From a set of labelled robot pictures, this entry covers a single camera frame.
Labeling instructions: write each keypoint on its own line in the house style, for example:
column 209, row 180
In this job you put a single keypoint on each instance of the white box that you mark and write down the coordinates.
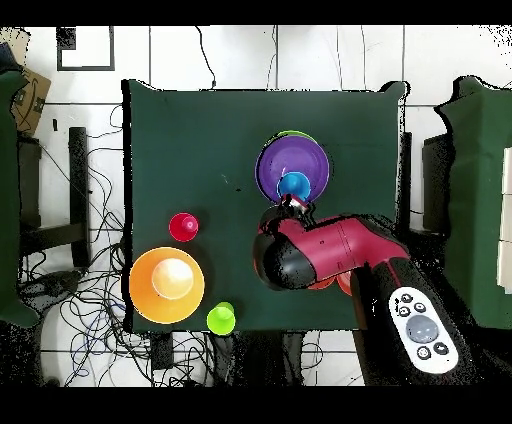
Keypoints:
column 508, row 172
column 506, row 268

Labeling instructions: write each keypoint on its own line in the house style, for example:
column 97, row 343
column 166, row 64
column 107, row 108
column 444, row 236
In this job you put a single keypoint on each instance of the red cup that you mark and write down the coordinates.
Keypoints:
column 183, row 228

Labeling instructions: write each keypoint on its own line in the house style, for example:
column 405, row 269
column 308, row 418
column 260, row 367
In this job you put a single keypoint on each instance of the green bowl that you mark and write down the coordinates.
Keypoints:
column 296, row 132

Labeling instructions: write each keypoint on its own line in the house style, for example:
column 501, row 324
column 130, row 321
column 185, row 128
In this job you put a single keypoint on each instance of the blue cup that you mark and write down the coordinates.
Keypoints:
column 294, row 184

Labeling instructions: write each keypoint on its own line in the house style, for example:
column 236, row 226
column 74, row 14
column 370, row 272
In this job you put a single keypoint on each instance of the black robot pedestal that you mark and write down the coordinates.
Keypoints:
column 248, row 360

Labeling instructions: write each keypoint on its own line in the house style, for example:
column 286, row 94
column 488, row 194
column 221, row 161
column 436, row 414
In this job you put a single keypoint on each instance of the purple bowl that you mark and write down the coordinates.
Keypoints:
column 292, row 154

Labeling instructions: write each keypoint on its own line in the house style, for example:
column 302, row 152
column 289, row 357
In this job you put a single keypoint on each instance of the large yellow bowl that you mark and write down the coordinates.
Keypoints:
column 144, row 288

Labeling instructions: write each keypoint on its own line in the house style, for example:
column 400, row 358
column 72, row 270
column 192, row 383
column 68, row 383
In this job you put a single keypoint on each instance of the black metal stand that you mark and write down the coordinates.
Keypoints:
column 436, row 180
column 78, row 180

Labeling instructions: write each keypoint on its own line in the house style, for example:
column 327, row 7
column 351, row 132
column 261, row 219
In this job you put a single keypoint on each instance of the black chair base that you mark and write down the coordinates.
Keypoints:
column 52, row 284

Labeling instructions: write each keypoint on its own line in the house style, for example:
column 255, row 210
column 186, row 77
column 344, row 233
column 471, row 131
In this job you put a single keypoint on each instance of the orange bowl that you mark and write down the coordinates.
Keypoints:
column 322, row 285
column 344, row 284

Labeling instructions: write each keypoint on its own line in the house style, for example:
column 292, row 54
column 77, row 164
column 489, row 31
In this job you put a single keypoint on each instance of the cardboard box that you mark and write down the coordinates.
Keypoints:
column 30, row 104

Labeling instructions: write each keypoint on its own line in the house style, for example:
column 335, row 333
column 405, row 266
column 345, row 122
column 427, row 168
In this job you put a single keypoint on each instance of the green cloth covered table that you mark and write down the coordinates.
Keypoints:
column 8, row 200
column 480, row 160

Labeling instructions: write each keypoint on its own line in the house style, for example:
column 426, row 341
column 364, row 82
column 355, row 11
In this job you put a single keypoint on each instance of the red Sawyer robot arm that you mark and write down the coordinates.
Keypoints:
column 340, row 244

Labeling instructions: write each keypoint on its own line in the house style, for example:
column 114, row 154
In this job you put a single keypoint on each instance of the dark green tablecloth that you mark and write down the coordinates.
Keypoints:
column 192, row 132

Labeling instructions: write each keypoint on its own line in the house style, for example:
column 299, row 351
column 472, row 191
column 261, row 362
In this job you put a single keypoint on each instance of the black square frame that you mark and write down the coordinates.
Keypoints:
column 86, row 68

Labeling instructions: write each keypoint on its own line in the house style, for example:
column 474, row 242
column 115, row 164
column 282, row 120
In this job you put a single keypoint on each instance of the lime green cup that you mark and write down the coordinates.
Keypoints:
column 220, row 320

